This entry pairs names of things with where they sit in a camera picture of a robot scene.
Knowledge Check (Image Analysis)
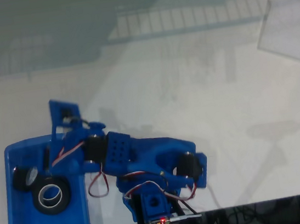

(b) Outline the black tape roll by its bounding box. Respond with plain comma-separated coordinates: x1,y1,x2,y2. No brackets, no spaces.
10,163,41,194
30,173,75,218

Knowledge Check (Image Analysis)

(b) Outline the motor controller board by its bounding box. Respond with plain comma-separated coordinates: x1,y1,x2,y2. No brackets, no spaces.
146,216,173,224

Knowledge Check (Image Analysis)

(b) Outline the clear acrylic sheet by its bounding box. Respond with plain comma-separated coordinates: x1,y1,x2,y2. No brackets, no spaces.
251,0,300,74

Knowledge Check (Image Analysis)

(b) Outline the red white servo wire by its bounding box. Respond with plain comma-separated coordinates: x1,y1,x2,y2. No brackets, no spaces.
49,141,87,167
85,163,112,200

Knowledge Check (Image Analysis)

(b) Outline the black camera cable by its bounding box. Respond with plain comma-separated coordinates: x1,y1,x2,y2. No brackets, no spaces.
78,116,92,130

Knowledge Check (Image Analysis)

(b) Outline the blue gripper camera mount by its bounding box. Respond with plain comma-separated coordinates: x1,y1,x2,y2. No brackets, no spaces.
47,95,83,136

